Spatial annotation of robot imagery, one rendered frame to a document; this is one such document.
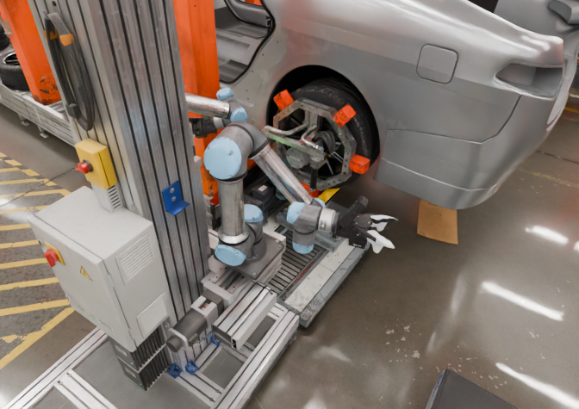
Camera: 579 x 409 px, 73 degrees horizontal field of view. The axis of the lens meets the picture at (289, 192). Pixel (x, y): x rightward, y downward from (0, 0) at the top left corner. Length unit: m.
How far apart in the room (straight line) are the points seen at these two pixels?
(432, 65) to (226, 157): 1.12
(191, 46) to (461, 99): 1.27
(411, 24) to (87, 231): 1.54
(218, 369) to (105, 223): 1.06
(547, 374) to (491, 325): 0.35
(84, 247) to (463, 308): 2.24
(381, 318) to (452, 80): 1.45
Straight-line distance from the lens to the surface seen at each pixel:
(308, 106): 2.22
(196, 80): 2.09
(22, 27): 3.76
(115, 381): 2.20
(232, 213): 1.36
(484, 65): 1.90
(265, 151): 1.34
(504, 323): 2.87
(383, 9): 2.01
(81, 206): 1.44
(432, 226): 3.27
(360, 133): 2.21
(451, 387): 2.08
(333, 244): 2.69
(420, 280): 2.86
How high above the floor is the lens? 2.08
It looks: 39 degrees down
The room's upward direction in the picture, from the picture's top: 3 degrees clockwise
